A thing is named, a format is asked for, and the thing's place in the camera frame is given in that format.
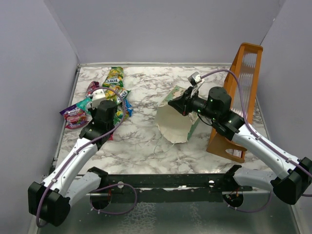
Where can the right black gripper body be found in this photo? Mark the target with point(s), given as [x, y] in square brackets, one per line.
[190, 100]

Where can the green paper gift bag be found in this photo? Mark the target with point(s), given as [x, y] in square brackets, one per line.
[173, 126]

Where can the blue Oreo packet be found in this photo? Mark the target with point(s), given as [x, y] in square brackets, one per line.
[129, 107]

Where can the green white snack packet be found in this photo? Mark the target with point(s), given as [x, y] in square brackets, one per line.
[119, 115]

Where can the green yellow Fox's candy bag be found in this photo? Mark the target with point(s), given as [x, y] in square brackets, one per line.
[114, 77]

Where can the purple Fox's candy bag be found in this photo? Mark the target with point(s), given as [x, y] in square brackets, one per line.
[92, 86]

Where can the teal snack packet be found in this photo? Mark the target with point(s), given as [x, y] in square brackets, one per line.
[85, 105]

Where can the purple berry candy bag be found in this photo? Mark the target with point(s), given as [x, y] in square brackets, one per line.
[74, 117]

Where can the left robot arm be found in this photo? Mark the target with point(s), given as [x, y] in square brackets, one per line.
[51, 200]

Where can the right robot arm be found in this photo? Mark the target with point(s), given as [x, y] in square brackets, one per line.
[290, 176]

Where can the wooden rack with clear slats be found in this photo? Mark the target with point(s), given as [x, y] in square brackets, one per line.
[246, 67]

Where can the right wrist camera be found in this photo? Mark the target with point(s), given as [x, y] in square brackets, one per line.
[195, 79]

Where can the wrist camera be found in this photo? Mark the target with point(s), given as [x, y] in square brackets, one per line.
[98, 96]
[195, 79]

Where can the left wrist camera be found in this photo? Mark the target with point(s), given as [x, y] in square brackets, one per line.
[98, 96]

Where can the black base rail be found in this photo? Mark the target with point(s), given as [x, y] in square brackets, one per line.
[160, 188]

